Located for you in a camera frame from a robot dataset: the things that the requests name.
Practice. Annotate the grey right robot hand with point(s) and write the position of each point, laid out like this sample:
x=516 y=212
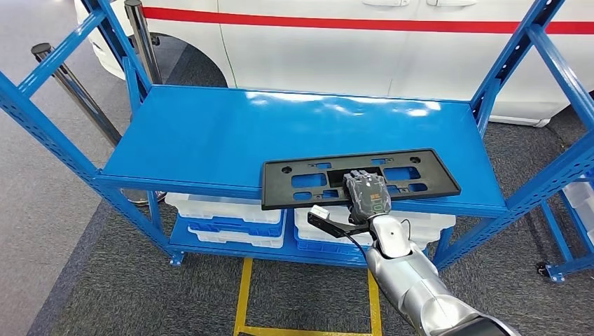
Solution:
x=367 y=197

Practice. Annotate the black plastic plate frame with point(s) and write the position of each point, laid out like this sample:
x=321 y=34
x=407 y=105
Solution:
x=274 y=195

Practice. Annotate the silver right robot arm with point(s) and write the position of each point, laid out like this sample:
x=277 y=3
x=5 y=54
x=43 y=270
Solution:
x=417 y=287

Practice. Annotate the blue metal shelf rack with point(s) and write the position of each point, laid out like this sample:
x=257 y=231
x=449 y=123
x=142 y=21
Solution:
x=209 y=139

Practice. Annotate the blue plastic bin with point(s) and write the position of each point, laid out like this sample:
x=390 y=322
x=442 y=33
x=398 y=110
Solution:
x=325 y=249
x=241 y=228

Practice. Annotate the translucent white plastic bin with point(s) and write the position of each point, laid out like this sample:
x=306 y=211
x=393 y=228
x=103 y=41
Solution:
x=218 y=211

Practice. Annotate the white car red stripe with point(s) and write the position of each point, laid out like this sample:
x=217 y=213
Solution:
x=301 y=60

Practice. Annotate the blue wheeled metal rack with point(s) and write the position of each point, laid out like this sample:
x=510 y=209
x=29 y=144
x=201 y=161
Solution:
x=556 y=232

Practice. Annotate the black camera bracket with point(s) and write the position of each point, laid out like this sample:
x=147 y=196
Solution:
x=334 y=228

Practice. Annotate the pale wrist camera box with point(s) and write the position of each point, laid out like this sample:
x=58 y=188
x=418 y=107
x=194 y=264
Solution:
x=319 y=212

